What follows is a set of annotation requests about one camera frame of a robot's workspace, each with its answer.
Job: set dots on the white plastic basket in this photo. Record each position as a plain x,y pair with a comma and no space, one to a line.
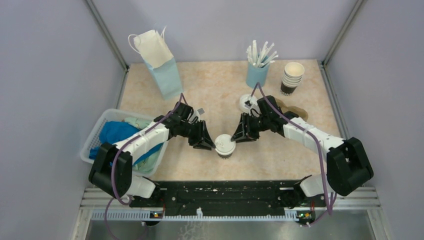
92,145

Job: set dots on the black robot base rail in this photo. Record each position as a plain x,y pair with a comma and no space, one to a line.
234,198

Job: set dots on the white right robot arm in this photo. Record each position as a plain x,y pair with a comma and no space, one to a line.
344,163

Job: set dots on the black paper coffee cup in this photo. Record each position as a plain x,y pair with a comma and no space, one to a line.
225,152

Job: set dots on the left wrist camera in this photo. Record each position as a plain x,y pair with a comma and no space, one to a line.
198,112

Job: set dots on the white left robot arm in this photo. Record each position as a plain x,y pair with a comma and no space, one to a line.
112,168

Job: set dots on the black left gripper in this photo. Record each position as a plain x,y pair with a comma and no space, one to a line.
205,142

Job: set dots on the light blue paper bag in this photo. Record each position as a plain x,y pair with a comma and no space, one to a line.
159,60

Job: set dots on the white wrapped straws bundle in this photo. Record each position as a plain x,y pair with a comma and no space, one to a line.
261,57

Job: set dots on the blue cylindrical straw holder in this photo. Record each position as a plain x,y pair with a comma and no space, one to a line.
256,75

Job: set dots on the mint green cloth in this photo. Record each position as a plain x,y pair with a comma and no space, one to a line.
148,150

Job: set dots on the white coffee cup lid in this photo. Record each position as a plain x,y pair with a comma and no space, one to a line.
224,140

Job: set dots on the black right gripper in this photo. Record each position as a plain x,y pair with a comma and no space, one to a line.
242,133

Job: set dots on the stack of paper cups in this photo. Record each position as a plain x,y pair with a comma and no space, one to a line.
291,78

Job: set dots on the stack of white cup lids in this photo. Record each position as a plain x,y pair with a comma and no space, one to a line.
252,98

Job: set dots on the blue cloth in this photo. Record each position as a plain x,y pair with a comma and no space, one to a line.
115,131

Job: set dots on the brown cardboard cup carrier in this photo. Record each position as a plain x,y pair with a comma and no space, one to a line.
294,109

